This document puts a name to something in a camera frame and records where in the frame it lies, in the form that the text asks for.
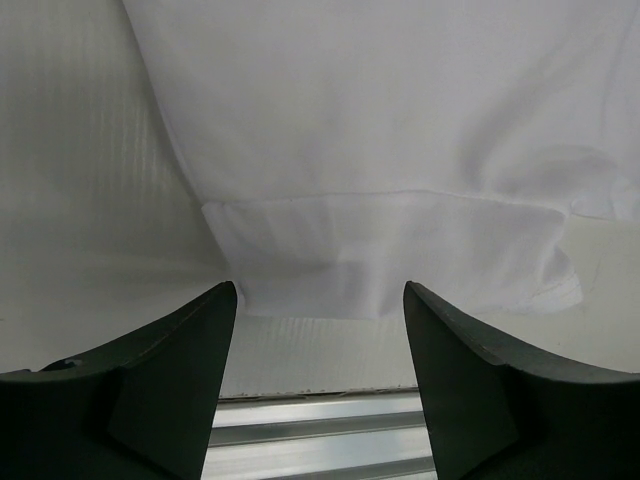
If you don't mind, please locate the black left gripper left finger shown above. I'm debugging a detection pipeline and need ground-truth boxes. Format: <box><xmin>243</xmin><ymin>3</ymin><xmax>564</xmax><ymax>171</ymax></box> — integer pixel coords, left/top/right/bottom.
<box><xmin>1</xmin><ymin>282</ymin><xmax>236</xmax><ymax>479</ymax></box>

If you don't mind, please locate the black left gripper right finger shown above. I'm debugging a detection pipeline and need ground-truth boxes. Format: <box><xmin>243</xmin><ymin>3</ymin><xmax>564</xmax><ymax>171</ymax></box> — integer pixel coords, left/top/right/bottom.
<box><xmin>403</xmin><ymin>282</ymin><xmax>639</xmax><ymax>479</ymax></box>

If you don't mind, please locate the white t shirt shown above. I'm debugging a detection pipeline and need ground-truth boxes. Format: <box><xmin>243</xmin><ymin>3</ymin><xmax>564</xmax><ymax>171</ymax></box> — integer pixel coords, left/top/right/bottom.
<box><xmin>125</xmin><ymin>1</ymin><xmax>639</xmax><ymax>319</ymax></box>

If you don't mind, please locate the aluminium mounting rail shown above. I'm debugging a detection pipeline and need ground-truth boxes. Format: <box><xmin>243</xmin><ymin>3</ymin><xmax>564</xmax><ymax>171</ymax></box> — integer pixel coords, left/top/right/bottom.
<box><xmin>202</xmin><ymin>389</ymin><xmax>437</xmax><ymax>479</ymax></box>

